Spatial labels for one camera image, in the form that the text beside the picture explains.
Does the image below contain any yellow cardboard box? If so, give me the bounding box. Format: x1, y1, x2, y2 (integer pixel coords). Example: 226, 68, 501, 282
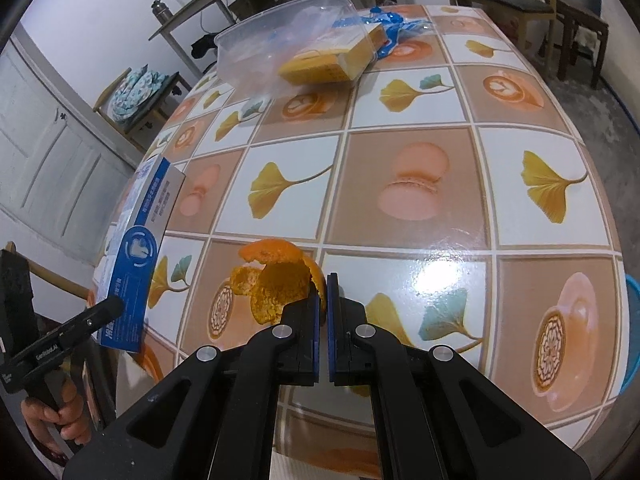
277, 22, 390, 83

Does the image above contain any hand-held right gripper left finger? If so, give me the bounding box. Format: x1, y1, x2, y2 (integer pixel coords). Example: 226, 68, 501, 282
62, 287, 321, 480

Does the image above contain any clear plastic container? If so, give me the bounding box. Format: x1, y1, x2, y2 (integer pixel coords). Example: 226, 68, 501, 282
214, 0, 378, 96

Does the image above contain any patterned tablecloth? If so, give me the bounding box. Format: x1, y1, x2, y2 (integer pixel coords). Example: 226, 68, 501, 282
95, 4, 631, 480

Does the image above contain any light wooden chair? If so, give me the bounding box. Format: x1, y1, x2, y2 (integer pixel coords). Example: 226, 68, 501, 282
5, 241, 96, 311

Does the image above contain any white mattress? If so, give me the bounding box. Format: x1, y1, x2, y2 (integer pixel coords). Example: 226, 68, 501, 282
597, 0, 640, 133

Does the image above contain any blue plastic bag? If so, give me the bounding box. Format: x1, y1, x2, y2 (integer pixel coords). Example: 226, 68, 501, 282
335, 7, 431, 58

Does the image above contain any person's left hand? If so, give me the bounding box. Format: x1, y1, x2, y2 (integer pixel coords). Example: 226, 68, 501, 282
20, 377, 93, 448

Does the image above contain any wooden chair with dark seat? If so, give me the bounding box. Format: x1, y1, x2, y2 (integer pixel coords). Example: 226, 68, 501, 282
93, 67, 193, 151

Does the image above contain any orange peel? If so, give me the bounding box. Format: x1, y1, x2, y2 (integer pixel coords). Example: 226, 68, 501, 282
230, 239, 328, 326

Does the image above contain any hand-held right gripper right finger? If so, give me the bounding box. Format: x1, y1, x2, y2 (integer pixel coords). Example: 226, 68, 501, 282
326, 272, 591, 480

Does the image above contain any white panel door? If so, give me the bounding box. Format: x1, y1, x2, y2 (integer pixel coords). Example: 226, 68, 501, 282
0, 35, 136, 271

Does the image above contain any blue white toothpaste box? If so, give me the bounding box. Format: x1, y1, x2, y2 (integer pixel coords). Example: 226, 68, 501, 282
95, 156, 187, 353

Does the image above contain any floral blanket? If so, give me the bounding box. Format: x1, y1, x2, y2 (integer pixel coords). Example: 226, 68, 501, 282
111, 67, 168, 122

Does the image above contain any dark wooden stool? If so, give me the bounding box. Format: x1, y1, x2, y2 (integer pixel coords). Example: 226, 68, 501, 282
537, 0, 610, 88

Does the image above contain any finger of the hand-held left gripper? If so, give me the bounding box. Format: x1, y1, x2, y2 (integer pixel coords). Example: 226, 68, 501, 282
47, 296, 125, 347

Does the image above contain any black cloth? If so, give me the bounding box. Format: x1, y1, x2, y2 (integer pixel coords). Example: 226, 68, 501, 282
190, 32, 218, 58

